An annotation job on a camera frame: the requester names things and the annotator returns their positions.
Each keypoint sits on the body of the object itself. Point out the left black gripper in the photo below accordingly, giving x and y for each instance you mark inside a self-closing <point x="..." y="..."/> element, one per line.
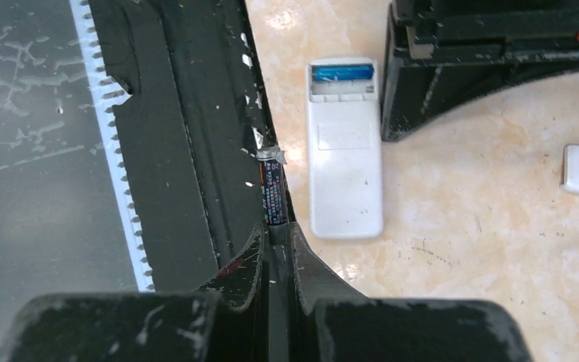
<point x="440" y="55"/>

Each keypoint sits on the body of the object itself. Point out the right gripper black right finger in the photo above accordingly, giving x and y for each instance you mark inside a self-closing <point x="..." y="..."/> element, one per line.
<point x="315" y="288"/>

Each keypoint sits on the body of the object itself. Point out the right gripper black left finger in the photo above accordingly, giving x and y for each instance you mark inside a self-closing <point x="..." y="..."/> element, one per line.
<point x="238" y="317"/>

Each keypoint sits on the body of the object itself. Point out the blue battery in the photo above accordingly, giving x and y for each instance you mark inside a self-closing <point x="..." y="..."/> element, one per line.
<point x="342" y="72"/>

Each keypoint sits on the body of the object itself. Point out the white remote control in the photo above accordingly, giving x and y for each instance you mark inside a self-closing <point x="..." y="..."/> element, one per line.
<point x="344" y="154"/>

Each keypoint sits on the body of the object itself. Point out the black battery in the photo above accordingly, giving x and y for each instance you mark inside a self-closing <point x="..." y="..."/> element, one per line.
<point x="273" y="185"/>

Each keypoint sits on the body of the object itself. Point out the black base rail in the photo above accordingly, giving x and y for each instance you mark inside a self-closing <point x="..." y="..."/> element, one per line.
<point x="180" y="99"/>

